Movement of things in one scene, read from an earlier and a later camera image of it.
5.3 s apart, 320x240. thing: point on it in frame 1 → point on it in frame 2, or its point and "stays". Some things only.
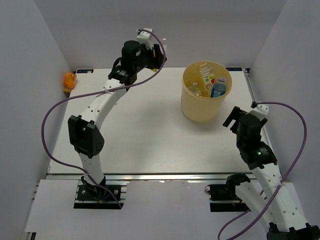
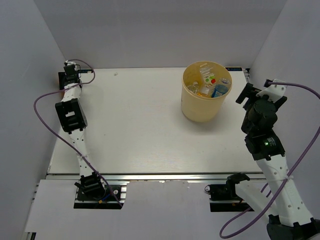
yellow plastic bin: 203,109 stays
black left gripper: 156,60 → 62,77
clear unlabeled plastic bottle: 194,89 stays
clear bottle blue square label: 218,89 stays
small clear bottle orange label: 164,42 → 207,90
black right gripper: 234,115 → 249,92
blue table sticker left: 85,71 stays
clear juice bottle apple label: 209,78 stays
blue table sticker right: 234,69 stays
